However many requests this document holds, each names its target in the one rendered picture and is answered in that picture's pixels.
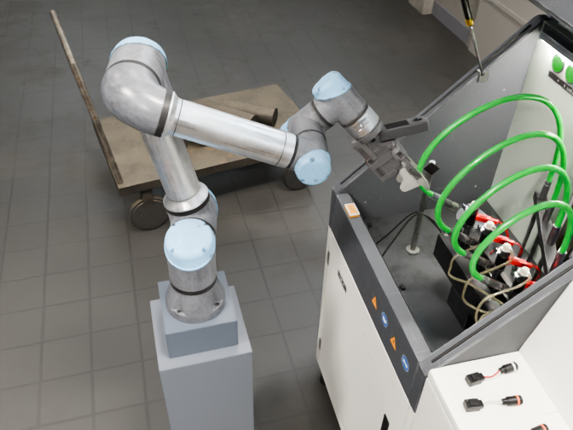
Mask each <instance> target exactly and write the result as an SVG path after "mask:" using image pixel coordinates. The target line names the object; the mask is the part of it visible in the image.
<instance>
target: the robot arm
mask: <svg viewBox="0 0 573 430"><path fill-rule="evenodd" d="M166 69H167V60H166V56H165V52H164V51H163V50H162V48H161V47H160V46H159V45H158V44H157V43H155V42H154V41H152V40H150V39H148V38H144V37H130V38H126V39H124V40H122V41H120V42H119V43H118V44H117V45H116V47H115V48H114V50H113V51H112V53H111V55H110V58H109V62H108V65H107V70H106V72H105V74H104V76H103V79H102V81H101V98H102V100H103V102H104V104H105V106H106V107H107V109H108V111H109V112H110V113H111V114H112V115H113V116H114V117H115V118H117V119H118V120H119V121H121V122H123V123H124V124H126V125H128V126H130V127H132V128H134V129H136V130H138V131H140V133H141V135H142V139H143V141H144V143H145V145H146V147H147V150H148V152H149V155H150V157H151V160H152V162H153V165H154V167H155V170H156V172H157V173H158V176H159V179H160V182H161V183H162V186H163V188H164V190H165V197H164V199H163V203H164V206H165V210H166V211H167V214H168V216H169V218H170V221H171V227H170V228H169V229H168V231H167V232H166V235H165V244H164V248H165V256H166V259H167V264H168V271H169V276H170V285H169V287H168V290H167V293H166V305H167V309H168V311H169V312H170V314H171V315H172V316H173V317H174V318H175V319H176V320H178V321H180V322H183V323H204V322H207V321H209V320H211V319H212V318H214V317H216V316H217V315H218V314H219V313H220V312H221V311H222V309H223V307H224V305H225V300H226V298H225V290H224V287H223V285H222V283H221V282H220V280H219V279H218V277H217V265H216V237H217V214H218V207H217V200H216V198H215V196H214V194H213V193H212V192H211V191H210V190H209V189H208V188H207V187H206V186H205V185H204V184H203V183H201V182H199V180H198V178H197V176H196V173H195V170H194V167H193V164H192V162H191V159H190V157H189V154H188V151H187V148H186V145H185V143H184V141H183V139H185V140H189V141H191V142H197V143H199V144H203V145H206V146H209V147H212V148H217V149H221V150H223V151H227V152H230V153H232V154H238V155H241V156H244V157H247V158H250V159H254V160H259V161H262V162H264V163H268V164H271V165H274V166H279V167H282V168H286V169H289V170H292V171H295V173H296V175H297V177H298V179H299V180H300V181H301V182H302V183H305V184H308V185H317V184H319V183H322V182H324V181H325V180H326V179H327V178H328V177H329V175H330V172H331V163H330V162H331V157H330V154H329V153H328V148H327V140H326V136H325V132H326V131H328V130H329V129H330V128H331V127H333V126H334V125H335V124H336V123H337V122H339V123H340V124H341V125H342V126H343V127H344V128H345V129H346V130H347V132H348V133H349V134H350V135H351V136H352V137H353V138H354V139H353V140H351V141H350V142H351V144H352V148H353V149H354V150H355V151H358V152H359V153H360V155H361V156H362V157H363V158H364V159H365V163H366V165H367V166H368V167H369V168H370V169H371V170H372V171H373V172H374V173H375V174H376V175H377V176H378V178H379V179H380V180H381V181H382V182H384V181H385V180H386V179H388V178H391V177H393V176H394V175H395V174H396V173H397V172H396V171H397V170H398V169H399V173H398V175H397V177H396V180H397V181H398V182H399V183H401V185H400V189H401V191H403V192H407V191H409V190H411V189H414V188H416V187H419V186H423V187H424V188H425V189H426V190H427V191H428V190H429V189H430V187H429V182H428V181H427V180H426V176H425V175H424V173H423V172H422V174H421V173H420V172H419V170H418V169H417V165H416V164H415V163H414V161H413V160H412V159H411V158H410V156H409V155H408V154H407V152H406V150H405V149H404V148H403V146H402V145H401V144H400V143H399V142H398V141H397V139H396V138H398V137H405V136H409V135H413V134H417V133H421V132H426V131H429V122H428V121H427V120H426V119H425V117H424V116H419V117H415V118H411V119H405V120H400V121H397V122H392V123H389V124H383V122H382V121H381V120H380V119H379V116H378V115H377V114H376V113H375V112H374V111H373V110H372V109H371V107H370V106H369V105H368V104H367V103H366V102H365V101H364V100H363V99H362V97H361V96H360V95H359V94H358V93H357V92H356V90H355V89H354V88H353V87H352V86H351V83H350V82H348V81H347V80H346V79H345V78H344V77H343V76H342V75H341V74H340V73H339V72H336V71H332V72H330V73H328V74H326V75H325V76H323V77H322V78H321V79H320V80H319V81H318V82H317V83H316V84H315V86H314V88H313V90H312V93H313V95H314V96H315V98H314V99H313V100H312V101H311V102H309V103H308V104H307V105H306V106H305V107H303V108H302V109H301V110H299V111H298V112H297V113H296V114H294V115H293V116H292V117H290V118H289V119H288V121H287V122H286V123H285V124H284V125H283V126H282V127H281V129H277V128H274V127H271V126H268V125H263V124H260V123H258V122H255V121H252V120H249V119H244V118H241V117H238V116H235V115H233V114H230V113H225V112H222V111H219V110H216V109H213V108H210V107H206V106H203V105H200V104H197V103H194V102H189V101H186V100H183V99H181V98H179V97H177V94H176V92H175V91H173V90H172V88H171V83H170V80H169V78H168V76H167V72H166ZM366 161H367V162H366Z"/></svg>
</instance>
